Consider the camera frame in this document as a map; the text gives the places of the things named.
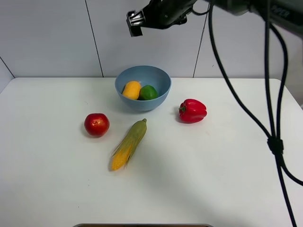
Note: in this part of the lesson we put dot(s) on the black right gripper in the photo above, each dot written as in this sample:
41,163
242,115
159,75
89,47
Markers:
159,14

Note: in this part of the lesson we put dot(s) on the yellow mango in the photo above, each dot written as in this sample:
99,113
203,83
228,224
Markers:
132,90

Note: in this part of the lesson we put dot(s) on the green lime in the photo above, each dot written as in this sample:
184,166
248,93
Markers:
148,92

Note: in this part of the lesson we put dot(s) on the red apple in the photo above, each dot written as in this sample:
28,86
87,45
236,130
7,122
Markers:
96,124

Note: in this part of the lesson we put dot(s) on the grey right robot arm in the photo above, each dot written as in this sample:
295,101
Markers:
285,13

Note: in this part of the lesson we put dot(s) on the blue plastic bowl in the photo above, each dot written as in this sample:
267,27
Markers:
145,75

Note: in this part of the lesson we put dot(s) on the red bell pepper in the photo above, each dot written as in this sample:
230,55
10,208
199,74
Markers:
192,111

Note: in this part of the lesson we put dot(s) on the corn cob with husk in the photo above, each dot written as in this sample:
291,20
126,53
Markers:
128,145

